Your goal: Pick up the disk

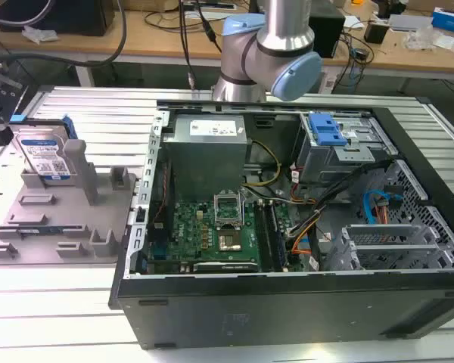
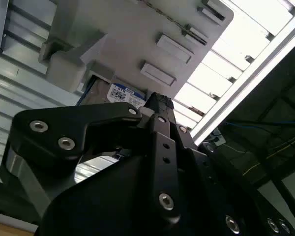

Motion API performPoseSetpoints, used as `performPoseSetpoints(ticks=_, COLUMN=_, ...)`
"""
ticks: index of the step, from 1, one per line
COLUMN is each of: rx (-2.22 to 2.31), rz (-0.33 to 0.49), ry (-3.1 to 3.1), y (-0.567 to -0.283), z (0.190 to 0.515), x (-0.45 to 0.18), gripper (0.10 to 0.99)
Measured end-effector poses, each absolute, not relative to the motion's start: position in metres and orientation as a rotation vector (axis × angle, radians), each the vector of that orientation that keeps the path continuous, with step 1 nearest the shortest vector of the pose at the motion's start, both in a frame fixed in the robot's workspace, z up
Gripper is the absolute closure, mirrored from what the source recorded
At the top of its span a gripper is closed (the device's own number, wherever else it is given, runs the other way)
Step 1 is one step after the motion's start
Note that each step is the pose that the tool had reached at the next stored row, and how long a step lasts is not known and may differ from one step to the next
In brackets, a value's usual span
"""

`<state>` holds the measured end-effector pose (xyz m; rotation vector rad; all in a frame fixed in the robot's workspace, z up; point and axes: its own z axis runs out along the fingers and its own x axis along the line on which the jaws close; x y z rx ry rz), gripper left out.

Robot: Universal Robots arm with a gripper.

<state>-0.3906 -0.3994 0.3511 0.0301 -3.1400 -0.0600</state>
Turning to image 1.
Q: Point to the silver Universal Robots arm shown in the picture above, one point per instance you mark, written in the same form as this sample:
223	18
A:
249	53

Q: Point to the blue disk carrier in bay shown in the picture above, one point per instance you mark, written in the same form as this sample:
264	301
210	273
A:
326	130

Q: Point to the grey metal disk bay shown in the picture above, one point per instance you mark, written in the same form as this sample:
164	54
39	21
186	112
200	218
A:
336	159

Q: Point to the hard disk in blue carrier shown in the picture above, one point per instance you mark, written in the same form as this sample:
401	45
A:
45	149

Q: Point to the grey power supply unit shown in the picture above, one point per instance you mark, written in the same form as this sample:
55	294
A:
208	159

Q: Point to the green motherboard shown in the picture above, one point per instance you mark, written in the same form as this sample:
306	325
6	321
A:
204	230

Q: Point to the black RAM slot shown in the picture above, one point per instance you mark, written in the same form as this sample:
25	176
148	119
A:
277	238
262	234

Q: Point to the black graphics card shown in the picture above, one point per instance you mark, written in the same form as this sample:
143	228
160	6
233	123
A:
225	267

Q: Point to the black open PC case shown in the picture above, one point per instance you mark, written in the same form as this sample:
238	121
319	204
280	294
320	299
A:
272	302

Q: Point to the wooden desk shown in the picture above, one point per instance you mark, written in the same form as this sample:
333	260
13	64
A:
155	41

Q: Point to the grey parts rack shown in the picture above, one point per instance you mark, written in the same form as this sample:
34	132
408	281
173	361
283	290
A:
60	219

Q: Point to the black speaker box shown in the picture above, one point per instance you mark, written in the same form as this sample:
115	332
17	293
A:
327	32

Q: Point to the RAM stick on rack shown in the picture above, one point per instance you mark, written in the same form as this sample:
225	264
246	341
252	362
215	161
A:
39	229

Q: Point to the small black box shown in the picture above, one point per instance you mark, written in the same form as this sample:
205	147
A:
377	31

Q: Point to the white crumpled plastic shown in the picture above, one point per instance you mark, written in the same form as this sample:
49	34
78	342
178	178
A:
39	33

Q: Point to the clear plastic bag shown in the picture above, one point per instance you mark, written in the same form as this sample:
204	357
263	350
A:
420	38

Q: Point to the black box on desk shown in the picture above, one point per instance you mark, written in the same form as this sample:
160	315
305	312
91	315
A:
53	15

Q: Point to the blue white cardboard box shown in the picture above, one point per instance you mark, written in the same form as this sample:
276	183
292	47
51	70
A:
450	19

